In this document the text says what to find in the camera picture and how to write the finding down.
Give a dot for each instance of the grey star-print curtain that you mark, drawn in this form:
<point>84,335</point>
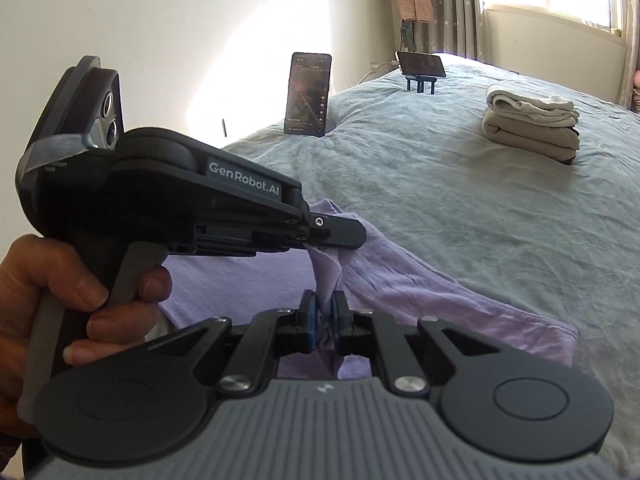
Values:
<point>631,25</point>
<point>455,10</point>

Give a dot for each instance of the upright black smartphone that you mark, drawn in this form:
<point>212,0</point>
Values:
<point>307,95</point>

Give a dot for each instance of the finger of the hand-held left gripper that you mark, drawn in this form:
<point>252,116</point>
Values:
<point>340,232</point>

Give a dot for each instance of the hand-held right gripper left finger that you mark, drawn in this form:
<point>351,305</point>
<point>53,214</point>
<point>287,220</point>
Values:
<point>311,320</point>

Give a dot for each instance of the purple pants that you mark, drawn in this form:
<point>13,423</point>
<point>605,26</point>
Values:
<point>425,300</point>

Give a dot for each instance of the blue phone stand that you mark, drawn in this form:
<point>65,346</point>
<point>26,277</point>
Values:
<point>420,85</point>

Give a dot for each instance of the person's left hand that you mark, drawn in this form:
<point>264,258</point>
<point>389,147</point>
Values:
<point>30,280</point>

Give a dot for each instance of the sideways black smartphone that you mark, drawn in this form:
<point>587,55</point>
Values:
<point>421,64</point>

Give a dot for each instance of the bed with grey sheet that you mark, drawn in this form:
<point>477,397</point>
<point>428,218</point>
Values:
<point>475,200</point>

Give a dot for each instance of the folded beige garment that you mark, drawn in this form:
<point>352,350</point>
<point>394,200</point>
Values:
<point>525,137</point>

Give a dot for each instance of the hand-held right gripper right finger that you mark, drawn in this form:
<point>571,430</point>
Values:
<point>335,320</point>

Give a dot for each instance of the small black wall fixture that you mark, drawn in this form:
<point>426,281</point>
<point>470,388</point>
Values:
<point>225,127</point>

